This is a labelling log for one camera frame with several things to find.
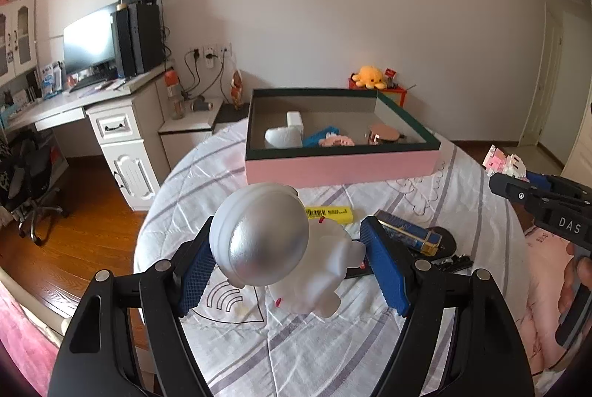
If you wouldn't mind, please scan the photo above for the white astronaut figure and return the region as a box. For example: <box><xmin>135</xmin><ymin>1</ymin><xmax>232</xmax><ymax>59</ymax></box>
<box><xmin>210</xmin><ymin>182</ymin><xmax>366</xmax><ymax>319</ymax></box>

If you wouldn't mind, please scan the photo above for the person's right hand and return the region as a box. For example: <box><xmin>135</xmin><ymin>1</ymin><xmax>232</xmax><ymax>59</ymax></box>
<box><xmin>558</xmin><ymin>257</ymin><xmax>592</xmax><ymax>314</ymax></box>

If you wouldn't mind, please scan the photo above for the pink white block toy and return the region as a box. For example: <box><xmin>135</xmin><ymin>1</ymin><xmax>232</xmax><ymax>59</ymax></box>
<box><xmin>482</xmin><ymin>145</ymin><xmax>528</xmax><ymax>182</ymax></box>

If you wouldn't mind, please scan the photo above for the white low cabinet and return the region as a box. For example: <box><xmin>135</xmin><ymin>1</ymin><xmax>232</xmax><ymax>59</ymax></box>
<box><xmin>158</xmin><ymin>98</ymin><xmax>249</xmax><ymax>168</ymax></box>

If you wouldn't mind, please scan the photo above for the copper lid jar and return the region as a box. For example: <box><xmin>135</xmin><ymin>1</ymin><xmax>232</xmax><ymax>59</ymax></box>
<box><xmin>367</xmin><ymin>124</ymin><xmax>404</xmax><ymax>145</ymax></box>

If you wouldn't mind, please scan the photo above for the pink block figure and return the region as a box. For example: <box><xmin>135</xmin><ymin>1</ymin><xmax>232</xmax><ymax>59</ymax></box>
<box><xmin>318</xmin><ymin>132</ymin><xmax>355</xmax><ymax>148</ymax></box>

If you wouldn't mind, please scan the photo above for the blue toy piece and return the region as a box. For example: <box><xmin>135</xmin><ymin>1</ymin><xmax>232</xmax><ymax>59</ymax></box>
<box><xmin>302</xmin><ymin>127</ymin><xmax>340</xmax><ymax>148</ymax></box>

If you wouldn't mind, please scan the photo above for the pink and green storage box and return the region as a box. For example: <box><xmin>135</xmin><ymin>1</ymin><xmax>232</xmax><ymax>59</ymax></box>
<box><xmin>245</xmin><ymin>88</ymin><xmax>441</xmax><ymax>189</ymax></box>

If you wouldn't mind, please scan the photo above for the white plastic dome object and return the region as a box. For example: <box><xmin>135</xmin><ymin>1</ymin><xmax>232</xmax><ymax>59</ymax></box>
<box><xmin>264</xmin><ymin>127</ymin><xmax>302</xmax><ymax>149</ymax></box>

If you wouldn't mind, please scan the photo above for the red toy crate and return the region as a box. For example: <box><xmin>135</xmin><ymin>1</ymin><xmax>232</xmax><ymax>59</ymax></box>
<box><xmin>348</xmin><ymin>77</ymin><xmax>407</xmax><ymax>107</ymax></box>

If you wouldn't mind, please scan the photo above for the white desk with drawers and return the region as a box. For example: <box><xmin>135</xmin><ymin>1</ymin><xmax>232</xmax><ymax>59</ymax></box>
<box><xmin>1</xmin><ymin>62</ymin><xmax>172</xmax><ymax>212</ymax></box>

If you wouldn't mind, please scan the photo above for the white square adapter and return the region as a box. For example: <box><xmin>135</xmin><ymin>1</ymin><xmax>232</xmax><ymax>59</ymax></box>
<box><xmin>286</xmin><ymin>110</ymin><xmax>304</xmax><ymax>135</ymax></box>

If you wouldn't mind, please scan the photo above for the orange octopus plush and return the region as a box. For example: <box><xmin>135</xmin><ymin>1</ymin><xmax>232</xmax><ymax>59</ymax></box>
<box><xmin>351</xmin><ymin>65</ymin><xmax>386</xmax><ymax>90</ymax></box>

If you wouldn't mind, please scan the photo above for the orange cap bottle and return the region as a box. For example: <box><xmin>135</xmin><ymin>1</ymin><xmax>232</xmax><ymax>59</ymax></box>
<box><xmin>165</xmin><ymin>68</ymin><xmax>185</xmax><ymax>120</ymax></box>

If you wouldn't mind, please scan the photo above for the office chair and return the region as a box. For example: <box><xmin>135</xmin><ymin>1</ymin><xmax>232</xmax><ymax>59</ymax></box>
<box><xmin>1</xmin><ymin>129</ymin><xmax>69</xmax><ymax>247</ymax></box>

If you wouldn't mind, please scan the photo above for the black computer tower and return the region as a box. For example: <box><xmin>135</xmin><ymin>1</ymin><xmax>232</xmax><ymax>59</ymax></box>
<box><xmin>111</xmin><ymin>2</ymin><xmax>165</xmax><ymax>78</ymax></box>

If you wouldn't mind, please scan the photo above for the computer monitor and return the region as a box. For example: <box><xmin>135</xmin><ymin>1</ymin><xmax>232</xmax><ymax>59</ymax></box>
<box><xmin>62</xmin><ymin>3</ymin><xmax>117</xmax><ymax>75</ymax></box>

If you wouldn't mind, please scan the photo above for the white glass-door cabinet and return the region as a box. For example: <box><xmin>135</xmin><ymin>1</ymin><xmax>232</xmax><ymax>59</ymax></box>
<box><xmin>0</xmin><ymin>0</ymin><xmax>37</xmax><ymax>85</ymax></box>

